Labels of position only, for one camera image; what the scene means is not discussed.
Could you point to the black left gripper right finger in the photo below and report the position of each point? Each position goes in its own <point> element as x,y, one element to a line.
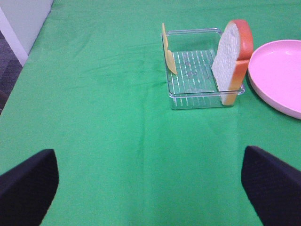
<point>272,186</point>

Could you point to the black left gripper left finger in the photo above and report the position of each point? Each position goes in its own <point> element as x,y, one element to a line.
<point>28,189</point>

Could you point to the pink round plate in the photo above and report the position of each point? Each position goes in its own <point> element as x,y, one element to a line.
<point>275,75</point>

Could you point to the green tablecloth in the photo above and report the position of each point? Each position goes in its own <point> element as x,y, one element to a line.
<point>94,90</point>

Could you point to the upright bread slice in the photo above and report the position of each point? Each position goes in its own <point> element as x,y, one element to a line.
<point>233,55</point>

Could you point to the clear left plastic tray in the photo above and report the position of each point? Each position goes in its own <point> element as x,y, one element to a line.
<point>194,85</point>

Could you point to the yellow cheese slice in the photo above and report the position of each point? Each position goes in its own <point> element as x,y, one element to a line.
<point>169,59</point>

